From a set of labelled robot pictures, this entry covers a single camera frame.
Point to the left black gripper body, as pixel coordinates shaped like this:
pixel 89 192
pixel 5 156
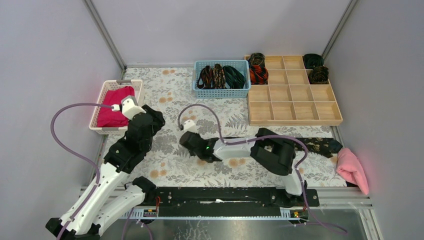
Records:
pixel 154 117

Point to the grey slotted cable duct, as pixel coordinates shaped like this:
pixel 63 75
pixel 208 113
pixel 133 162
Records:
pixel 141 214

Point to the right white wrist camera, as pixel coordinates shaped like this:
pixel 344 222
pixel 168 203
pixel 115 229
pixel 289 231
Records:
pixel 188 126

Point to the rolled orange black tie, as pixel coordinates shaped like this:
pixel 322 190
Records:
pixel 258 75

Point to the dark floral necktie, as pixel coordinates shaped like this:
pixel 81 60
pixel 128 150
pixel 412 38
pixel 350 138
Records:
pixel 318 145

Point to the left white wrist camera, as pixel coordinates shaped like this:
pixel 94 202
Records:
pixel 129 107

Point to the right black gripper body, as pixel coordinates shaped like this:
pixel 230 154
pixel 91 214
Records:
pixel 194 154

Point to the white plastic basket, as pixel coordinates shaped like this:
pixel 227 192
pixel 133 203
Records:
pixel 104 121

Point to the brown striped tie in basket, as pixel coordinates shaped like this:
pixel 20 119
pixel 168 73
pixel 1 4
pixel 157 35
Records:
pixel 205 79

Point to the rolled dark striped tie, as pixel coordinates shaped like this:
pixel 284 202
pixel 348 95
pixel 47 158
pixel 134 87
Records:
pixel 256 59

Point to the blue plastic basket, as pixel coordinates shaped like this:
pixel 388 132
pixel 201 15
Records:
pixel 241 65

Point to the rolled olive patterned tie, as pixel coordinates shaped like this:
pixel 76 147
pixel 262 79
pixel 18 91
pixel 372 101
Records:
pixel 319 76

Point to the wooden compartment tray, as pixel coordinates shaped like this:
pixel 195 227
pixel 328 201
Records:
pixel 290 98

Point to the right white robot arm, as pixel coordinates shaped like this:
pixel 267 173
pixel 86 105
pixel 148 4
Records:
pixel 291 178

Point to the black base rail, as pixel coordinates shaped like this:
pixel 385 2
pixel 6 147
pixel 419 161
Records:
pixel 219 202

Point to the rolled dark green tie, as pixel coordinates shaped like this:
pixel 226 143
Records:
pixel 312 60

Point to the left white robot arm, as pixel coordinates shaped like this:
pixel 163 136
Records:
pixel 91 215

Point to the brown patterned tie in basket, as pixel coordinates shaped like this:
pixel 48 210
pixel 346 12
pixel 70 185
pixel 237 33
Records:
pixel 219 79

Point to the dark green tie in basket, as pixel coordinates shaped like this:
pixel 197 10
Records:
pixel 233 78

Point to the floral table mat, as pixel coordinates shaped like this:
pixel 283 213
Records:
pixel 168 164

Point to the pink cloth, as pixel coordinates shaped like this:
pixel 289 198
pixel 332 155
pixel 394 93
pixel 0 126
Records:
pixel 351 170

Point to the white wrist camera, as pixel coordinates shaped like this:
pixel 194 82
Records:
pixel 188 126
pixel 129 107

